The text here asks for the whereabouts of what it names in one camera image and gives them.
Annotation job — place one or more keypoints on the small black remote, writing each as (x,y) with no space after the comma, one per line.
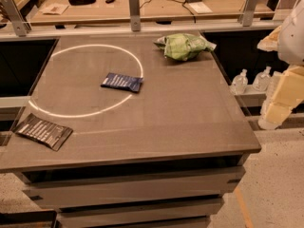
(109,1)

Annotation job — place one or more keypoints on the grey metal bracket middle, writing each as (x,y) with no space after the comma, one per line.
(135,18)

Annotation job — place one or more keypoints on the clear sanitizer bottle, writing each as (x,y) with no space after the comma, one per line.
(262,80)
(239,83)

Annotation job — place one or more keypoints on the grey metal bracket right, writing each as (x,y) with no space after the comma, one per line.
(247,12)

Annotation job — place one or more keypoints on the grey drawer cabinet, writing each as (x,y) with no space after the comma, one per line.
(158,194)

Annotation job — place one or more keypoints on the clear sanitizer bottle left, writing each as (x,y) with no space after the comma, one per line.
(239,83)

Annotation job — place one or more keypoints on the green jalapeno chip bag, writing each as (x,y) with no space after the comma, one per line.
(183,46)

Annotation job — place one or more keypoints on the grey metal bracket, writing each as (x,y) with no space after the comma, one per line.
(247,12)
(135,18)
(11,12)

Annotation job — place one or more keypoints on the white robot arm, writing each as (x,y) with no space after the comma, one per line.
(291,37)

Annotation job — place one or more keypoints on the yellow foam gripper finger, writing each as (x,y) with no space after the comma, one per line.
(285,92)
(270,42)

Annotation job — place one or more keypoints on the black rxbar chocolate wrapper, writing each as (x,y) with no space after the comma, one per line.
(44,132)

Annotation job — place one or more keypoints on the black pouch on desk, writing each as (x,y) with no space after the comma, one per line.
(81,2)

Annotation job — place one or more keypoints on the clear sanitizer bottle right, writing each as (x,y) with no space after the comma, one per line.
(262,80)

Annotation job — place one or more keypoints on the grey metal bracket left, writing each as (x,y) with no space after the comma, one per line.
(11,12)

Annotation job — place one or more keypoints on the paper packet on desk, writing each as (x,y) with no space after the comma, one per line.
(55,9)

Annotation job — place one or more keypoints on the blue rxbar wrapper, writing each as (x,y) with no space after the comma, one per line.
(123,82)

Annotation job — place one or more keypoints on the white paper sheet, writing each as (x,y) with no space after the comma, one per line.
(200,8)

